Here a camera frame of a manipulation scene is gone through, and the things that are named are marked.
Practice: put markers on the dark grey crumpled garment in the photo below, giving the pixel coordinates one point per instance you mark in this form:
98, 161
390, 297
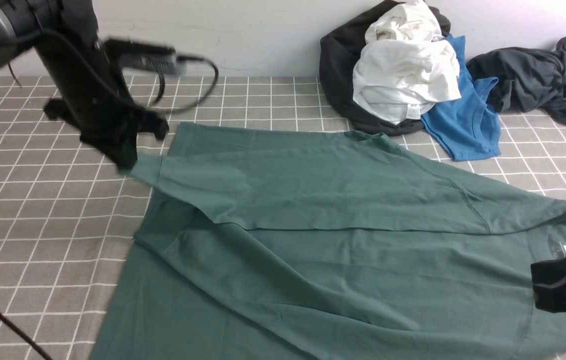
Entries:
528, 79

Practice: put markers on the black garment under pile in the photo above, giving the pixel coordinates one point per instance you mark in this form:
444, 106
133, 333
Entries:
340, 51

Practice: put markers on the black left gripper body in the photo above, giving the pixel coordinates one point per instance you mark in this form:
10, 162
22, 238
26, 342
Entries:
108, 127

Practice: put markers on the blue shirt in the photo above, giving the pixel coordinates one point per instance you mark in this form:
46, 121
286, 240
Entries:
468, 128

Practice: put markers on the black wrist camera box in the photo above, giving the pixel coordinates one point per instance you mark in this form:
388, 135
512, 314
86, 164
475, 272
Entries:
143, 56

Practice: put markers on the green long-sleeved shirt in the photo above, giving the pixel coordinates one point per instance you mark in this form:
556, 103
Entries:
280, 245

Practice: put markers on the white crumpled shirt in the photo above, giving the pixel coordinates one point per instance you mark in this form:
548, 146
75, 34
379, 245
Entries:
407, 66

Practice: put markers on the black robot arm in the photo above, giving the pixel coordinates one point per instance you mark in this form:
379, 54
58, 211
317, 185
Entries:
64, 34

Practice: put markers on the grey checkered tablecloth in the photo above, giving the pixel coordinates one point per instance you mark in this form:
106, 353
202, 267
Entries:
66, 217

